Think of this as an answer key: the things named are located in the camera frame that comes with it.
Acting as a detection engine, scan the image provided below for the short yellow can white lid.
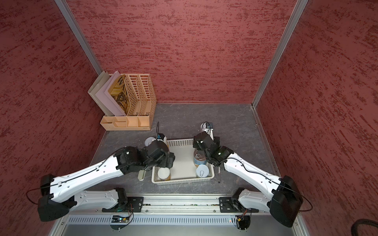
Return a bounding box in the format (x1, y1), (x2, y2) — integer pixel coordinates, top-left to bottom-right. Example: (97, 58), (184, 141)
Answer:
(157, 168), (171, 181)

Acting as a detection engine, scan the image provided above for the blue Progresso noodle soup can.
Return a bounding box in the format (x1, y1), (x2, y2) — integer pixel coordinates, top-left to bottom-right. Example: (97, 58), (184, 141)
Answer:
(194, 149), (207, 167)

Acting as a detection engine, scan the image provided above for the small green can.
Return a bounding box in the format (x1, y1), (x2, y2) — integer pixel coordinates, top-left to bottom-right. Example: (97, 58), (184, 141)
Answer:
(196, 164), (210, 178)

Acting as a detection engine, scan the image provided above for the small pink can back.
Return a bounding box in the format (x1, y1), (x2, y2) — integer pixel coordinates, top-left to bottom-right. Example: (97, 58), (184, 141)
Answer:
(200, 122), (208, 132)

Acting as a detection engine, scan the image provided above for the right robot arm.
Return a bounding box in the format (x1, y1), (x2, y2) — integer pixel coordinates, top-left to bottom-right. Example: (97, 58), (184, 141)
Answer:
(193, 131), (304, 228)

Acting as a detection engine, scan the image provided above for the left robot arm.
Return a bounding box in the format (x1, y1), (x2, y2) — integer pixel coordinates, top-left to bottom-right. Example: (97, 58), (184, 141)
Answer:
(37, 140), (175, 222)

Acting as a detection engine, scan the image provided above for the white perforated plastic basket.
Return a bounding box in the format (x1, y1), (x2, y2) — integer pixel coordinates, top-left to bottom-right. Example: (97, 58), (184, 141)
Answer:
(151, 138), (215, 185)

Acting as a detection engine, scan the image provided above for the pink can front left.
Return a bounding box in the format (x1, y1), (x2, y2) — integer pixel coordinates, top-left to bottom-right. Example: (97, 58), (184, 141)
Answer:
(144, 137), (156, 147)

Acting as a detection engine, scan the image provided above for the beige oblong case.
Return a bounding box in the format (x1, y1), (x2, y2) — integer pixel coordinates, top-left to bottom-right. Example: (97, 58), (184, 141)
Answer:
(137, 170), (146, 181)

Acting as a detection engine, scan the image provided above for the peach plastic file organizer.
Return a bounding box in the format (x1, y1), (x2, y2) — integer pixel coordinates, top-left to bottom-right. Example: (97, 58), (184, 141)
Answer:
(100, 74), (157, 131)

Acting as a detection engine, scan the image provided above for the yellow black patterned magazine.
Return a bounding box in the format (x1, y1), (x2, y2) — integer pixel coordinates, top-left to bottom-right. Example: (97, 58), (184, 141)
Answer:
(108, 74), (131, 116)

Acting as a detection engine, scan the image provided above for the pink folder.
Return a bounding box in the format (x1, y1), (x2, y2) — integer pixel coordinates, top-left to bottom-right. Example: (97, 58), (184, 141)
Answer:
(89, 71), (123, 116)

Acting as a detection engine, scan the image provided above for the beige folder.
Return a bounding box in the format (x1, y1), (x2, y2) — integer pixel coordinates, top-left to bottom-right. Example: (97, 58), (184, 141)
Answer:
(88, 71), (115, 117)

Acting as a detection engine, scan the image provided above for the right corner aluminium profile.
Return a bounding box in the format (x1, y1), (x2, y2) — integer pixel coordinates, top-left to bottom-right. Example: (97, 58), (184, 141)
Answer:
(252, 0), (308, 110)

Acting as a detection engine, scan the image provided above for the corner aluminium profile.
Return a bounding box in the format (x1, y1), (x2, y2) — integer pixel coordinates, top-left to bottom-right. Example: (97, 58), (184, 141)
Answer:
(54, 0), (103, 75)
(252, 0), (308, 110)

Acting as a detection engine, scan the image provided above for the left corner aluminium profile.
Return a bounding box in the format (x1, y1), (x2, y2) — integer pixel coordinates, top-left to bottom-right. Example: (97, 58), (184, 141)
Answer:
(54, 0), (103, 75)

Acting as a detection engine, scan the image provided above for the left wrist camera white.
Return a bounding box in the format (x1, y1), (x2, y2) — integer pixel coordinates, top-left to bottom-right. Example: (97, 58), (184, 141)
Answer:
(157, 133), (167, 143)

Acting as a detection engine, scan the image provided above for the aluminium front rail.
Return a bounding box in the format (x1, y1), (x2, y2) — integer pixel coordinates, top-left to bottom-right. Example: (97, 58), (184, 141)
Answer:
(67, 194), (299, 216)

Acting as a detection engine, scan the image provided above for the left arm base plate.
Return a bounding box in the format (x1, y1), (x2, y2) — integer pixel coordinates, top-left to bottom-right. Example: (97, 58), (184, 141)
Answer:
(101, 197), (144, 213)

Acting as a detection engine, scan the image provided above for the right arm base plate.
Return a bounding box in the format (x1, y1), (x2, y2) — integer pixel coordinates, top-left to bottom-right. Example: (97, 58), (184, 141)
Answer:
(219, 197), (259, 213)

